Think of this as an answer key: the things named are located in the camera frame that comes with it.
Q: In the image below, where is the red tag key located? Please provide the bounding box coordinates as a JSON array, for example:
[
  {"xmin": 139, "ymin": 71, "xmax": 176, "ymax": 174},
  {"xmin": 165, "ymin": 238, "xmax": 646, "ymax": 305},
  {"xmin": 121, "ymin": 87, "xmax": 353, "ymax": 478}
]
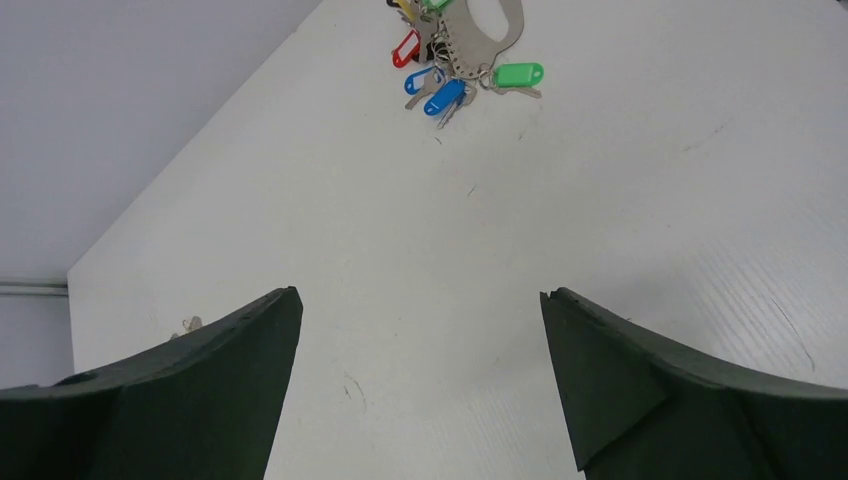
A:
[{"xmin": 391, "ymin": 28, "xmax": 421, "ymax": 69}]

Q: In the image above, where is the light blue tag key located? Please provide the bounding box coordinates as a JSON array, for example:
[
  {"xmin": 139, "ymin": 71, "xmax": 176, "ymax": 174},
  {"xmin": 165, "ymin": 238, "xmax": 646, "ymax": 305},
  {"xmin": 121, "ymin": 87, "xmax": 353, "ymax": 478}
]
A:
[{"xmin": 404, "ymin": 66, "xmax": 445, "ymax": 110}]

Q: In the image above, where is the green tag key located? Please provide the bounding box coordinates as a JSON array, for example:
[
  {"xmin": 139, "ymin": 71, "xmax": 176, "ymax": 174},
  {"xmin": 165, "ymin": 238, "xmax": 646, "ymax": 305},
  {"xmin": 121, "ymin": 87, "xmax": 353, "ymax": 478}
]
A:
[{"xmin": 478, "ymin": 62, "xmax": 545, "ymax": 99}]

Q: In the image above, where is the yellow tag key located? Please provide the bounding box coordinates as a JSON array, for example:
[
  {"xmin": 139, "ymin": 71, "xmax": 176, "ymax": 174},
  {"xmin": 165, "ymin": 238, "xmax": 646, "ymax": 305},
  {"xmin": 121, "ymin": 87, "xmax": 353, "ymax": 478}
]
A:
[{"xmin": 385, "ymin": 0, "xmax": 417, "ymax": 24}]

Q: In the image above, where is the left aluminium frame rail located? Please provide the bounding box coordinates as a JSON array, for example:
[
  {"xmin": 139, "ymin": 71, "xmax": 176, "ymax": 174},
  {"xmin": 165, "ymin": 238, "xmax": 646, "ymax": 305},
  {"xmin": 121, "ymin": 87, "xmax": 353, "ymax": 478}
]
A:
[{"xmin": 0, "ymin": 281, "xmax": 69, "ymax": 297}]

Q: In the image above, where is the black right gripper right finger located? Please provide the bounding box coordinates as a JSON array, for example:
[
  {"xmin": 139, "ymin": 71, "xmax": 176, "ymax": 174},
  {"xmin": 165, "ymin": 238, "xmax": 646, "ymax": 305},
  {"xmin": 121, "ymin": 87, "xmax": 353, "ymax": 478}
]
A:
[{"xmin": 540, "ymin": 288, "xmax": 847, "ymax": 479}]

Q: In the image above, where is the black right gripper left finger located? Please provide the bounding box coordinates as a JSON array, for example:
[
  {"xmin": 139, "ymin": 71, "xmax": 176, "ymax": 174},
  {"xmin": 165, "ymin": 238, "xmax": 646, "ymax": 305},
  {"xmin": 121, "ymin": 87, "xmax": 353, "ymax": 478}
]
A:
[{"xmin": 1, "ymin": 287, "xmax": 303, "ymax": 479}]

